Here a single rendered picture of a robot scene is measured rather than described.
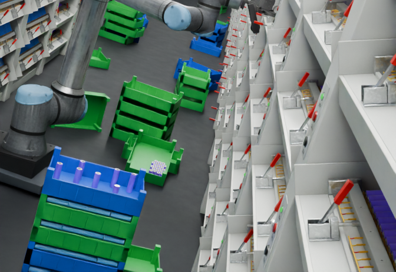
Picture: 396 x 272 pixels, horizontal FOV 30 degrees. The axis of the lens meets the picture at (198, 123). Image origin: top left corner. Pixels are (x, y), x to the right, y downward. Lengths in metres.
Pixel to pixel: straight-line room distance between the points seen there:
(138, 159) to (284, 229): 2.58
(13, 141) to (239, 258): 1.62
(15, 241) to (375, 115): 2.07
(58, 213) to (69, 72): 1.10
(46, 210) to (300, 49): 0.92
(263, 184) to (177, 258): 1.31
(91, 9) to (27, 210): 0.87
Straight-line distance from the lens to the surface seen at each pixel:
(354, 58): 1.11
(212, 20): 2.79
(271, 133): 1.86
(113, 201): 2.23
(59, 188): 2.23
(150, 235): 3.10
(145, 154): 3.78
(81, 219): 2.26
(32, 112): 3.16
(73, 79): 3.25
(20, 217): 2.97
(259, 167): 1.86
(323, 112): 1.13
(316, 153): 1.15
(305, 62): 1.82
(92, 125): 4.16
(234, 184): 2.29
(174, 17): 2.68
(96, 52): 5.73
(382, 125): 0.85
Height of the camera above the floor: 1.33
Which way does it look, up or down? 16 degrees down
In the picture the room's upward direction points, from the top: 17 degrees clockwise
